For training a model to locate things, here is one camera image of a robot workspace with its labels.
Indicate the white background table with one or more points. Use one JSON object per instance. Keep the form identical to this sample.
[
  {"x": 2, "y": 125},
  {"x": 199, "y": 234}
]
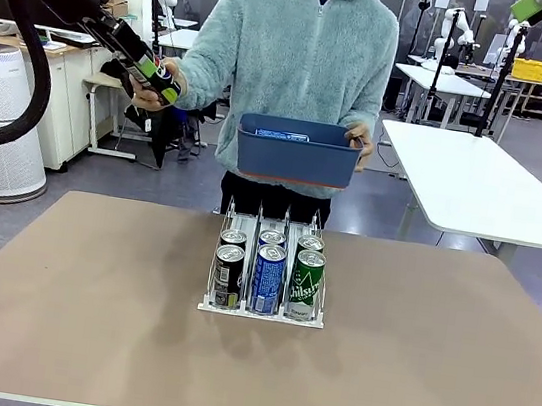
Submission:
[
  {"x": 178, "y": 38},
  {"x": 444, "y": 81}
]

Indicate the person's left hand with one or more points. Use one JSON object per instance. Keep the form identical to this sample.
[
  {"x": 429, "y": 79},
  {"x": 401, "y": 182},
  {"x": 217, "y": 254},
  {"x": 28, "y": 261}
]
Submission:
[{"x": 367, "y": 148}]

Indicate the large white table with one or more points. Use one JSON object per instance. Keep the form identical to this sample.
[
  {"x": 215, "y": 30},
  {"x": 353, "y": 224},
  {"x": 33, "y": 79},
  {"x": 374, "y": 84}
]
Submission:
[{"x": 481, "y": 182}]

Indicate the person's right hand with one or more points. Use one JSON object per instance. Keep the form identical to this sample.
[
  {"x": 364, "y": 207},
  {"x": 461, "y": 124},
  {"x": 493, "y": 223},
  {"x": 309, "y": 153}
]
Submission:
[{"x": 151, "y": 104}]

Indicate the person's right forearm teal sleeve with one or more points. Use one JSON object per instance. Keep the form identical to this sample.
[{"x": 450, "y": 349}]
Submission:
[{"x": 202, "y": 82}]

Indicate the cardboard box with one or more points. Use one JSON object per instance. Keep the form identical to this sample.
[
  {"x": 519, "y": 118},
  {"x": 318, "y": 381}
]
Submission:
[{"x": 116, "y": 9}]

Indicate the black tripod stand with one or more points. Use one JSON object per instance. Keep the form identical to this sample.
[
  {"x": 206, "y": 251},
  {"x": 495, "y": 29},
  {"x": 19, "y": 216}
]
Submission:
[
  {"x": 442, "y": 60},
  {"x": 500, "y": 79}
]

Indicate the black beverage can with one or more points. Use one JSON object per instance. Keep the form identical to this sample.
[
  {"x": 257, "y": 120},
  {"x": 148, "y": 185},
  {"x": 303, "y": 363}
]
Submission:
[
  {"x": 234, "y": 237},
  {"x": 162, "y": 78},
  {"x": 227, "y": 278}
]

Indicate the green beverage can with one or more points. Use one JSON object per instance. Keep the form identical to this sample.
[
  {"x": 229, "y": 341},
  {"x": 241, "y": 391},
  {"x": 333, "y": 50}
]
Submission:
[
  {"x": 311, "y": 243},
  {"x": 306, "y": 289}
]

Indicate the white desk cabinet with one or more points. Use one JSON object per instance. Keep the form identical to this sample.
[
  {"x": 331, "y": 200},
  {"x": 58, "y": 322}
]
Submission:
[{"x": 63, "y": 98}]

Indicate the white paper sign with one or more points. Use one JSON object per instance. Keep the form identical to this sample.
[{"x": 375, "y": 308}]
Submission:
[{"x": 482, "y": 1}]

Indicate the yellow plastic crate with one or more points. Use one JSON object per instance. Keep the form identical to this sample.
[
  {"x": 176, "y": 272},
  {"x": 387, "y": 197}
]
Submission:
[{"x": 532, "y": 72}]

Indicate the person in teal fleece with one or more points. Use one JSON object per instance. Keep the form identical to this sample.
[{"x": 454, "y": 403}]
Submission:
[{"x": 310, "y": 67}]

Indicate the pile of dark jackets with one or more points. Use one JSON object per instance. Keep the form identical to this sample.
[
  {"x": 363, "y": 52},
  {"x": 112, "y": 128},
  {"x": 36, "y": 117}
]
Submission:
[{"x": 158, "y": 142}]

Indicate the blue beverage can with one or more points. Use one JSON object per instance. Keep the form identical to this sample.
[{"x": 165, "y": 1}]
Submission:
[
  {"x": 280, "y": 135},
  {"x": 268, "y": 278},
  {"x": 272, "y": 238}
]

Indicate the white can dispenser rack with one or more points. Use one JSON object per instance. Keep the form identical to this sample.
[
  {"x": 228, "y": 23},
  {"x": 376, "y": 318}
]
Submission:
[{"x": 262, "y": 316}]

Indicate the small tan side table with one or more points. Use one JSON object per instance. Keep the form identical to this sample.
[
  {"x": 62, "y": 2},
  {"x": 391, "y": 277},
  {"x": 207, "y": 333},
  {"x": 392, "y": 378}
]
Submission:
[{"x": 98, "y": 82}]

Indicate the person's left forearm teal sleeve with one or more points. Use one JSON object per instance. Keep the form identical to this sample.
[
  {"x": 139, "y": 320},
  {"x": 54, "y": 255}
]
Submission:
[{"x": 370, "y": 106}]

